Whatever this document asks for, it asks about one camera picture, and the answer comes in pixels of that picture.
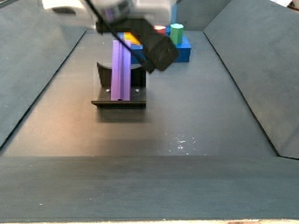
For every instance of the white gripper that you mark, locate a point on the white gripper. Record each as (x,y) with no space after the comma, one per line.
(75,13)

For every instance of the purple star bar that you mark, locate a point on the purple star bar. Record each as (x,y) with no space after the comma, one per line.
(121,76)

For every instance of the black curved fixture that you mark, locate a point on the black curved fixture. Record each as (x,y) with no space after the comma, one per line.
(138,89)

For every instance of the yellow arch block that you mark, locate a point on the yellow arch block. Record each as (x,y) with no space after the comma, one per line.
(131,38)

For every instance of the red pentagon block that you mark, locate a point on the red pentagon block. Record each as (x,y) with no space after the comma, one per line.
(161,29)

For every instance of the tall light blue block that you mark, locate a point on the tall light blue block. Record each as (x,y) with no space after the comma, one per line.
(174,2)

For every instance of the green hexagon block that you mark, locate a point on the green hexagon block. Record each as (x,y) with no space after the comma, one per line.
(177,33)

